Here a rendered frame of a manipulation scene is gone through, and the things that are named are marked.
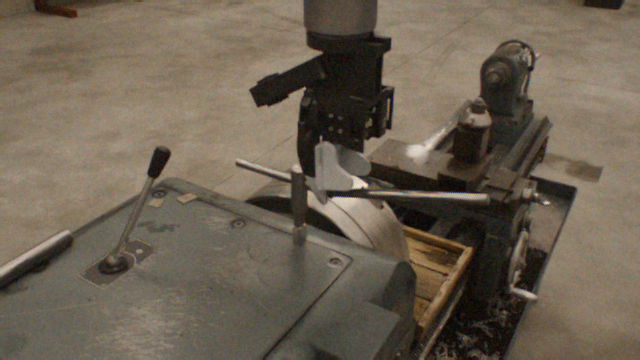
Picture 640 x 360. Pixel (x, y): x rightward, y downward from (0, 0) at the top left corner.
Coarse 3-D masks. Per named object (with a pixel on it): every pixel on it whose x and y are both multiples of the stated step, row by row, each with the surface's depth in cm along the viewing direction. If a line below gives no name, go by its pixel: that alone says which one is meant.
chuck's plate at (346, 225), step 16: (256, 192) 95; (272, 192) 90; (288, 192) 89; (272, 208) 92; (288, 208) 90; (320, 208) 86; (336, 208) 87; (320, 224) 87; (336, 224) 85; (352, 224) 86; (352, 240) 85; (368, 240) 87
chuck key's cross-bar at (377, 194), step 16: (240, 160) 73; (272, 176) 71; (288, 176) 70; (336, 192) 66; (352, 192) 65; (368, 192) 64; (384, 192) 63; (400, 192) 62; (416, 192) 61; (432, 192) 60
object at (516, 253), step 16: (528, 224) 157; (496, 240) 141; (512, 240) 155; (528, 240) 160; (496, 256) 144; (512, 256) 144; (480, 272) 148; (496, 272) 147; (512, 272) 144; (480, 288) 150; (496, 288) 153
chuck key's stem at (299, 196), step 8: (296, 168) 68; (296, 176) 68; (304, 176) 68; (296, 184) 69; (296, 192) 69; (304, 192) 69; (296, 200) 70; (304, 200) 70; (296, 208) 70; (304, 208) 71; (296, 216) 71; (304, 216) 72; (296, 224) 72; (304, 224) 72; (296, 232) 73; (304, 232) 73; (296, 240) 73; (304, 240) 74
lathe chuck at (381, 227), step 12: (276, 180) 96; (360, 180) 94; (336, 204) 88; (348, 204) 89; (360, 204) 90; (384, 204) 93; (360, 216) 88; (372, 216) 90; (384, 216) 92; (372, 228) 88; (384, 228) 90; (396, 228) 93; (372, 240) 87; (384, 240) 89; (396, 240) 92; (384, 252) 89; (396, 252) 91; (408, 252) 95
